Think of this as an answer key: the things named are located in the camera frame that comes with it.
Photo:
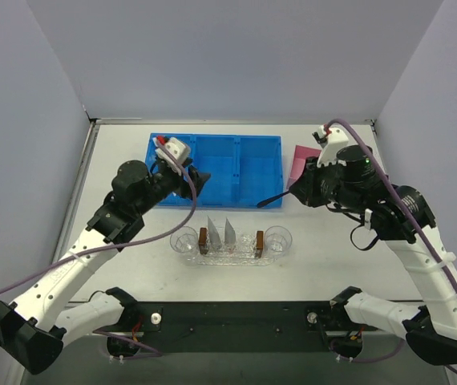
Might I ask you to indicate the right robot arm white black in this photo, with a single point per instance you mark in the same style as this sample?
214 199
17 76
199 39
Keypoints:
402 219

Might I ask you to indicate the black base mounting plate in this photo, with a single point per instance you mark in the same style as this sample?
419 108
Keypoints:
236 327

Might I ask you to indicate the pink plastic box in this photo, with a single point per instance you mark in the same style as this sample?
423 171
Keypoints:
301 154

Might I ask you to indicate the red-capped toothpaste tube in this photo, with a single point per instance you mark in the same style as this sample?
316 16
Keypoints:
230 232

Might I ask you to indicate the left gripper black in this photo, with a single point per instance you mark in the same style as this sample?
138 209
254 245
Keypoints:
188 179

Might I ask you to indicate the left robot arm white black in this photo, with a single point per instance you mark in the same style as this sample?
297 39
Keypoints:
36 326

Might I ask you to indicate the blue three-compartment bin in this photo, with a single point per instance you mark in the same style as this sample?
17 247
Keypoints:
245 170

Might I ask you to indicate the clear plastic cup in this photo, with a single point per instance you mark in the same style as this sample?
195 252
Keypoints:
277 240
184 240

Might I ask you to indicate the black toothbrush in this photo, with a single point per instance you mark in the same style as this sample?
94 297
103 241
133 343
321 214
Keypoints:
270 200

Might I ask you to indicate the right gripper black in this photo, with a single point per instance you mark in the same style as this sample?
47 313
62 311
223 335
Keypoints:
303 188

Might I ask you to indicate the clear textured oval tray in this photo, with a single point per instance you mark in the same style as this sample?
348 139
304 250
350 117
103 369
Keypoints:
197 259

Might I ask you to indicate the clear holder with brown ends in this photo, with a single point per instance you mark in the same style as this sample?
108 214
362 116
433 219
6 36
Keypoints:
247 246

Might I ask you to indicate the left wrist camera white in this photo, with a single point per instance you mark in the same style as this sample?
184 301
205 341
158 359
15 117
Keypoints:
171 151

